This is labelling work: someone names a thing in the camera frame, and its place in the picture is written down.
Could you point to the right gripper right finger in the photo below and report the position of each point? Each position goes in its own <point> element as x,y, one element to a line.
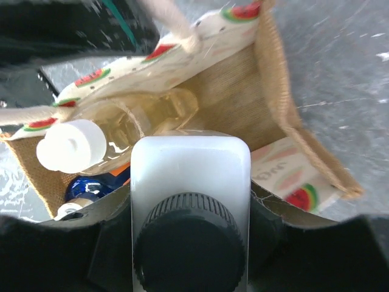
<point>292,250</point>

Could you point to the amber liquid bottle white cap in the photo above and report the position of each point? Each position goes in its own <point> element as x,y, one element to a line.
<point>99,136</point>

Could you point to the burlap watermelon canvas bag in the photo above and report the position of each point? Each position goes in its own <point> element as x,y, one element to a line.
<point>240,78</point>

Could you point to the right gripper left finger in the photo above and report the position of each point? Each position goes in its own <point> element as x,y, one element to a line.
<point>88,250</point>

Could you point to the white bottle grey cap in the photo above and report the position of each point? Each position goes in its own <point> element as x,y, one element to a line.
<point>190,204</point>

